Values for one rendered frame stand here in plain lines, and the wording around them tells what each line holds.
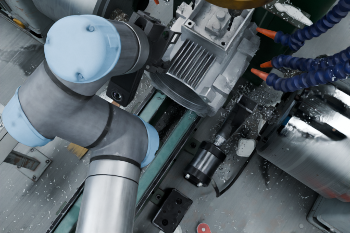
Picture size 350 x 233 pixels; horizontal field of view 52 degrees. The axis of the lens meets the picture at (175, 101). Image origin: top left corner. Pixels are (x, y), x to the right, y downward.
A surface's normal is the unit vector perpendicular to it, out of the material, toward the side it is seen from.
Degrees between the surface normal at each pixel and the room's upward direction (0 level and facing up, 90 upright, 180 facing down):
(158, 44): 30
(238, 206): 0
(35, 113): 37
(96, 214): 22
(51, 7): 70
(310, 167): 62
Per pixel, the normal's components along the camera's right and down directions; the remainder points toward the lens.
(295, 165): -0.53, 0.67
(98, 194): -0.27, -0.48
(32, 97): -0.32, 0.07
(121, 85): -0.43, 0.54
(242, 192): 0.03, -0.29
